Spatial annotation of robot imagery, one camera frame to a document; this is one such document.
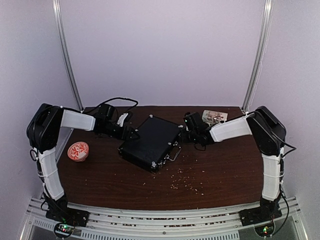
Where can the white mug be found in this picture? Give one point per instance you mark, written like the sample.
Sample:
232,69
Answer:
213,117

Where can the aluminium frame post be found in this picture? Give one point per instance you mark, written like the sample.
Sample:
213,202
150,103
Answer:
65,53
260,51

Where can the black poker set case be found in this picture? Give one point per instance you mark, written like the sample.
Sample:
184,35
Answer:
158,143

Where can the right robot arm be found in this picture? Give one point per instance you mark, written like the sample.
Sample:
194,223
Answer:
269,136

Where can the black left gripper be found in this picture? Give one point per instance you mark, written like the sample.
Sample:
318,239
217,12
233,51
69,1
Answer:
129,135

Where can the aluminium frame post left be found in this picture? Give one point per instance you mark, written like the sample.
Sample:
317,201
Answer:
65,53

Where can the red white patterned bowl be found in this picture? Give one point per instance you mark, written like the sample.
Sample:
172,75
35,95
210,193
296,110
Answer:
78,152

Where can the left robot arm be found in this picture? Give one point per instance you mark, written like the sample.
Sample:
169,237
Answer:
43,134

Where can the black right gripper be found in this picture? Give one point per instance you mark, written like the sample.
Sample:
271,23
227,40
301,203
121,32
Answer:
183,137

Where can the aluminium frame post right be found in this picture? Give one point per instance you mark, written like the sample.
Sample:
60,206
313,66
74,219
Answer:
260,51

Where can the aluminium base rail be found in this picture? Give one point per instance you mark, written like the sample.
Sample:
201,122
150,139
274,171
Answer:
220,223

